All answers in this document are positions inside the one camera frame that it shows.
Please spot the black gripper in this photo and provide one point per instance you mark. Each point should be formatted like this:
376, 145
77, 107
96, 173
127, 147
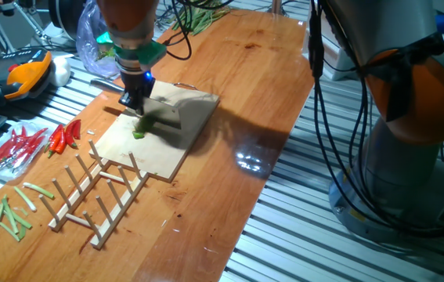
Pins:
137, 81

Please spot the green chili pepper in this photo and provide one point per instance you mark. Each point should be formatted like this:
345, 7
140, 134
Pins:
143, 125

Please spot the steel cleaver knife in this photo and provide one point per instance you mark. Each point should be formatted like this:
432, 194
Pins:
164, 113

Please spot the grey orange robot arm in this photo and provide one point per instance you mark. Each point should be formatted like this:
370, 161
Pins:
401, 176

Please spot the red chili pepper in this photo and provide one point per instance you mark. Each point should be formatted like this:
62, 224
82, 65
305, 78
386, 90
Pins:
69, 135
76, 129
61, 143
54, 141

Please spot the white vegetable scrap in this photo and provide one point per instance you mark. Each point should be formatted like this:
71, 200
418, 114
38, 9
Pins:
90, 132

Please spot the light wooden cutting board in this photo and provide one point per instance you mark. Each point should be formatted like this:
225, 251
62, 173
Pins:
159, 154

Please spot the chopped green vegetables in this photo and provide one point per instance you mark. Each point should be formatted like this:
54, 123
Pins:
106, 53

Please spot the clear plastic bag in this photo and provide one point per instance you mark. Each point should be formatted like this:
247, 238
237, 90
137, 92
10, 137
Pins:
88, 43

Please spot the white lumpy object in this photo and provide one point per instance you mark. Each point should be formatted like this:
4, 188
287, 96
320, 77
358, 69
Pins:
61, 70

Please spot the wooden peg dish rack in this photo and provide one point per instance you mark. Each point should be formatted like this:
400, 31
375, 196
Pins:
120, 209

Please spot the orange black teach pendant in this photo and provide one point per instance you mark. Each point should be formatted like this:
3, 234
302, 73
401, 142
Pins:
29, 74

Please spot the black rounded container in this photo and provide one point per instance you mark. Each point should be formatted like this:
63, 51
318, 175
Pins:
65, 15

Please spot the large varnished wooden board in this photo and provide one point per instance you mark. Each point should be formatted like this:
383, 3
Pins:
190, 219

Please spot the clear bag of red chilies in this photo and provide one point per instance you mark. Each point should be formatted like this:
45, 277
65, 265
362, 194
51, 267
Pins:
10, 154

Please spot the pale scallion peel piece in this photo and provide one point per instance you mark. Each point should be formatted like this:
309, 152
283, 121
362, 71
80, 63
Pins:
20, 210

